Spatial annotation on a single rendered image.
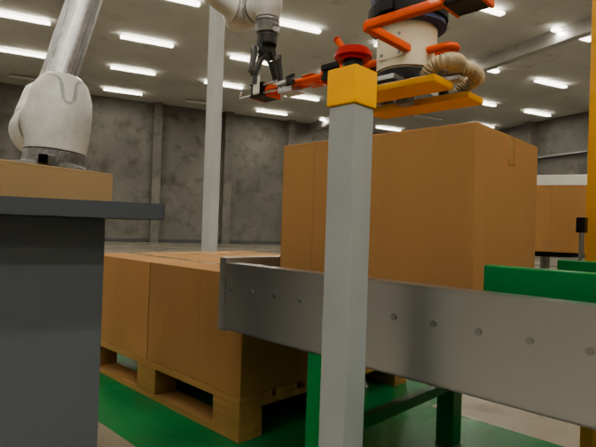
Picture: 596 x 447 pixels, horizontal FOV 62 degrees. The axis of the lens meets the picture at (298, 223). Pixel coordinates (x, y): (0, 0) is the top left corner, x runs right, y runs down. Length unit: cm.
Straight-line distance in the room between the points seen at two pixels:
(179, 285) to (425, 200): 106
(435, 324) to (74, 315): 86
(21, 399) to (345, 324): 84
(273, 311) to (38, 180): 65
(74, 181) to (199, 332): 77
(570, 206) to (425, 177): 175
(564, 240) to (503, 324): 196
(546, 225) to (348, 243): 208
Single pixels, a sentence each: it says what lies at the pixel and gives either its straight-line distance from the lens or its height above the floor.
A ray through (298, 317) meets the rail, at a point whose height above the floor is 48.
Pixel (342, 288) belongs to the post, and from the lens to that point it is 91.
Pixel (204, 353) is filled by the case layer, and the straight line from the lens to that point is 183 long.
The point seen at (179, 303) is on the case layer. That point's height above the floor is 40.
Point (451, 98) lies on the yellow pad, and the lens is 149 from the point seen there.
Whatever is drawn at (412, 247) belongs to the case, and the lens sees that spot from 122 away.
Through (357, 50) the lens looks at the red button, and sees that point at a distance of 96.
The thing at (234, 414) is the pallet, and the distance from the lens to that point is 174.
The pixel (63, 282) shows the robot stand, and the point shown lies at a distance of 136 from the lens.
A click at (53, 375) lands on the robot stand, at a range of 140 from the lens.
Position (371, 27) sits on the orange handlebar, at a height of 119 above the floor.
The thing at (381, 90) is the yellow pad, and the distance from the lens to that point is 138.
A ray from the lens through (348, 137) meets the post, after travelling 91.
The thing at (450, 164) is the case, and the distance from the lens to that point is 119.
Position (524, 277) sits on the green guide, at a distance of 105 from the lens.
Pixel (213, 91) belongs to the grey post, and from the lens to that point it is 536.
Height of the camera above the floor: 70
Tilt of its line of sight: level
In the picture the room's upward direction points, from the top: 2 degrees clockwise
